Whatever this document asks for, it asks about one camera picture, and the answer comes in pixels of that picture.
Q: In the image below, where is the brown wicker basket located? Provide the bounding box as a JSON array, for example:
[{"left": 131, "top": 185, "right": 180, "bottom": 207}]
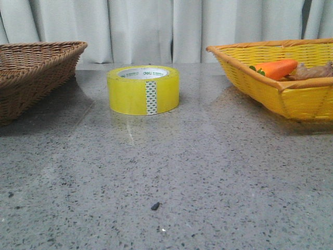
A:
[{"left": 1, "top": 41, "right": 87, "bottom": 126}]

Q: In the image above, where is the brown ginger root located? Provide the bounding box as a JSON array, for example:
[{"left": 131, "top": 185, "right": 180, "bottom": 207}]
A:
[{"left": 285, "top": 61, "right": 332, "bottom": 81}]

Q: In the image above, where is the small black debris piece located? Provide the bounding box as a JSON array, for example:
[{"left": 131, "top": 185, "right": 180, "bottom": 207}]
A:
[{"left": 150, "top": 202, "right": 161, "bottom": 210}]

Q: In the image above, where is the white curtain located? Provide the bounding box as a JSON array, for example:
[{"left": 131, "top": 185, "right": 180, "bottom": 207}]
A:
[{"left": 1, "top": 1, "right": 332, "bottom": 64}]

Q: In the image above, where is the yellow packing tape roll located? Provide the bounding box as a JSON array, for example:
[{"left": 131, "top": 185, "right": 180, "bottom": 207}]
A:
[{"left": 107, "top": 65, "right": 180, "bottom": 115}]

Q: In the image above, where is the yellow woven basket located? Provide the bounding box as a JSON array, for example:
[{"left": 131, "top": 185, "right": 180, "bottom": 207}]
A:
[{"left": 206, "top": 38, "right": 332, "bottom": 120}]

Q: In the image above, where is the orange toy carrot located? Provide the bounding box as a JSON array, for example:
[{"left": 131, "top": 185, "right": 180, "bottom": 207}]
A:
[{"left": 249, "top": 59, "right": 298, "bottom": 80}]

